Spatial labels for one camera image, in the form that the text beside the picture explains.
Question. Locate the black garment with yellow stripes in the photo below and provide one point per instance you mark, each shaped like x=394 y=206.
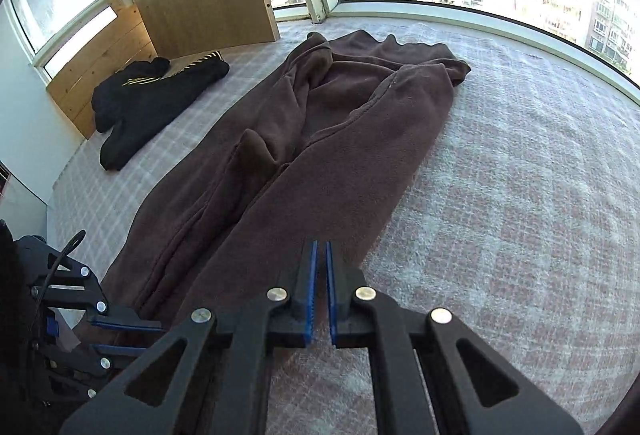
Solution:
x=160 y=105

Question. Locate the pink plaid blanket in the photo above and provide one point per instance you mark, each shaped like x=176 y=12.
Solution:
x=500 y=215

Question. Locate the dark navy garment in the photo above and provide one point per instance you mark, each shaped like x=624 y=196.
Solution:
x=112 y=100

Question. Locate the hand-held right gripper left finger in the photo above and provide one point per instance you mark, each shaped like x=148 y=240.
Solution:
x=311 y=295

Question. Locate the brown long-sleeved sweater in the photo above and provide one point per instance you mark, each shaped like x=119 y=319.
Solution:
x=325 y=140

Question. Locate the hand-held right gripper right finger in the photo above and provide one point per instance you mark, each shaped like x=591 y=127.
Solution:
x=331 y=295

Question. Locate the pine slat board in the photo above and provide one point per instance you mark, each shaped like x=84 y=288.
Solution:
x=95 y=65

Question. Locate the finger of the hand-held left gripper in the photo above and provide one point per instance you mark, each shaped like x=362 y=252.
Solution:
x=107 y=361
x=125 y=321

